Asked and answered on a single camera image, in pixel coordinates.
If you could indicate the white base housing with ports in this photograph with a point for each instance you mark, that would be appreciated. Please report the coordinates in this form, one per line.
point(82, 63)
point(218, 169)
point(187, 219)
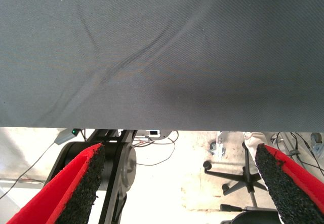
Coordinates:
point(154, 133)

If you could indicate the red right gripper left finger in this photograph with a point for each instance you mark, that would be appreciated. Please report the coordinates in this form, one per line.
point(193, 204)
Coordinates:
point(63, 191)

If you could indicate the black office chair base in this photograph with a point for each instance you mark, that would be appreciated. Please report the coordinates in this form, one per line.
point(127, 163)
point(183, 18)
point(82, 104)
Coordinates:
point(246, 176)

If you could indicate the grey power box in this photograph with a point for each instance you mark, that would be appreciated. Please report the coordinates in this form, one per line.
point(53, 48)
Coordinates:
point(66, 135)

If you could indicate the dark grey table cloth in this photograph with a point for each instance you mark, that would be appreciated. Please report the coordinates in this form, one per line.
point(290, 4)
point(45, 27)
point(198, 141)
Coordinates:
point(162, 56)

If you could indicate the grey caster wheel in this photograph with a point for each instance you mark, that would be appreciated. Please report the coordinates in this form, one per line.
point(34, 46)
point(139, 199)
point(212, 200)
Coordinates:
point(317, 143)

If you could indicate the person leg beige trousers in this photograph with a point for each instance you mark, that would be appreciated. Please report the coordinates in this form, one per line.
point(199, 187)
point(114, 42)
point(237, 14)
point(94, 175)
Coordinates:
point(253, 139)

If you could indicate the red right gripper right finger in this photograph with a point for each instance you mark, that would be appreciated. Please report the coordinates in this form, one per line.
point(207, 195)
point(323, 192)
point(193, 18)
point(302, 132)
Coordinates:
point(296, 191)

